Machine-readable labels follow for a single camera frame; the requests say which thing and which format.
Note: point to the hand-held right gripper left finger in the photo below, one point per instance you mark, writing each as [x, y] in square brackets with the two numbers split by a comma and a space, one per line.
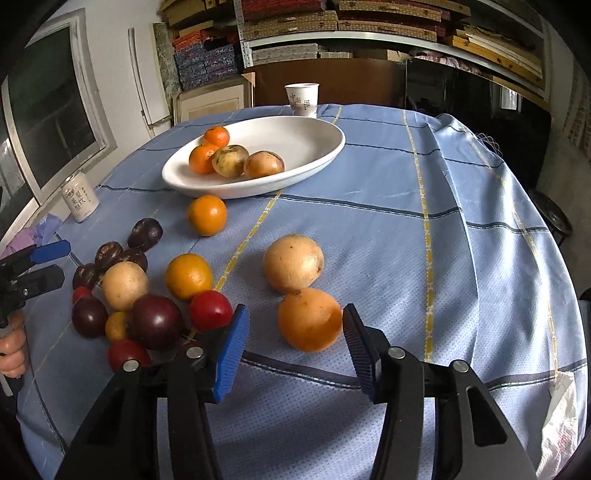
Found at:
[229, 357]

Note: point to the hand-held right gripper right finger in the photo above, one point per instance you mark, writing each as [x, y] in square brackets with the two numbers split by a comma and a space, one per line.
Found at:
[361, 357]

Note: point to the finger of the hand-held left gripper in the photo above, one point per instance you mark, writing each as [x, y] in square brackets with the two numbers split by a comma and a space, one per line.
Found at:
[41, 279]
[51, 250]

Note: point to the small red tomato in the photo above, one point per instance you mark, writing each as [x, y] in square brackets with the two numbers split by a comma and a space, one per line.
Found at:
[81, 294]

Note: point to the dark water chestnut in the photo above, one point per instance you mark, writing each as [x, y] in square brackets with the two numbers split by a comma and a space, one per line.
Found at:
[145, 234]
[85, 276]
[135, 257]
[107, 254]

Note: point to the large orange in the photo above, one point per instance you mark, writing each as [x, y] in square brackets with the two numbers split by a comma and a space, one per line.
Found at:
[309, 319]

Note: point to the large dark purple plum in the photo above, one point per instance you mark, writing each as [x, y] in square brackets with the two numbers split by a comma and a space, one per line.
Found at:
[157, 321]

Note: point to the pale round pear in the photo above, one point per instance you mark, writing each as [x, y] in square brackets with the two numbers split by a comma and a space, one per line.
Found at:
[124, 286]

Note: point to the small yellow orange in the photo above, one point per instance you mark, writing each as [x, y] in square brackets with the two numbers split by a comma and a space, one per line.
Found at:
[115, 326]

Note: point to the large pale round fruit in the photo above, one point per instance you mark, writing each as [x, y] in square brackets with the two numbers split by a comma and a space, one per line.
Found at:
[293, 263]

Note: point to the white oval plate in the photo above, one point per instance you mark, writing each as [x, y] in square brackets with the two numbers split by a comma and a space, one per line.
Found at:
[298, 143]

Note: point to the person's left hand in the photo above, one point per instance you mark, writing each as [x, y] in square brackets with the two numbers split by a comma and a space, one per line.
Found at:
[13, 350]

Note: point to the purple cloth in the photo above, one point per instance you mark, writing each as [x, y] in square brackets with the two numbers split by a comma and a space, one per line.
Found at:
[32, 233]

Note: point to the white drink can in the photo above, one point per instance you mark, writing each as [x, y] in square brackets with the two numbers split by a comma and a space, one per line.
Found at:
[81, 201]

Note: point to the blue plaid tablecloth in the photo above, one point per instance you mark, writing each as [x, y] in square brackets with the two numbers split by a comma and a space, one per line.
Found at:
[369, 254]

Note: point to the dark framed window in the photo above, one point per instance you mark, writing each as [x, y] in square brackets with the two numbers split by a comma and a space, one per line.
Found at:
[51, 92]

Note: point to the white curved panel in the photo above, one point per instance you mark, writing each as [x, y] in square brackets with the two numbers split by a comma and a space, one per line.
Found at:
[143, 83]

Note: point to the brownish yellow pear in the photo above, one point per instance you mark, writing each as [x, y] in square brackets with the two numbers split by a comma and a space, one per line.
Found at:
[230, 161]
[263, 165]

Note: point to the small mandarin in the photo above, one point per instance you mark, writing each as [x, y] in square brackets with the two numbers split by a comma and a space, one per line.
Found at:
[216, 137]

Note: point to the white plastic bag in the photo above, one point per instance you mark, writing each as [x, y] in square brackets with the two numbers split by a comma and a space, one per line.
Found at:
[561, 429]

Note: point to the leaning framed picture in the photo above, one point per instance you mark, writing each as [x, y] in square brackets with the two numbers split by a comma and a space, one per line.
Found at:
[207, 104]

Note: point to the black round stool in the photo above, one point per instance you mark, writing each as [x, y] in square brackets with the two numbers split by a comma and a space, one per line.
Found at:
[554, 217]

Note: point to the stack of blue patterned boxes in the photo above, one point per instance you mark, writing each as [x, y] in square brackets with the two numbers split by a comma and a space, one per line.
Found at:
[203, 60]

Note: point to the white paper cup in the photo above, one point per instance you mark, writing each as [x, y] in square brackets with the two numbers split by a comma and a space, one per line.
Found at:
[302, 99]

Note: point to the metal shelf rack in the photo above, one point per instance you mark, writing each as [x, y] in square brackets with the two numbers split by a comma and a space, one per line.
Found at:
[244, 50]

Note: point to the brown wooden board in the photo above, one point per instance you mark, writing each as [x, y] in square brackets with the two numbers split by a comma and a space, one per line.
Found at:
[332, 78]

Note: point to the black glossy panel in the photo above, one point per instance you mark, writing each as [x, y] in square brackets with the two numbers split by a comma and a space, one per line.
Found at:
[461, 92]

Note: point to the stack of woven flat boxes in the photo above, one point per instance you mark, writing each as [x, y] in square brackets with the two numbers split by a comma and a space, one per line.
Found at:
[291, 21]

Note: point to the stack of wooden frames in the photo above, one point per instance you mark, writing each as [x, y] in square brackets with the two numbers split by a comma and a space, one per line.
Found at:
[503, 50]

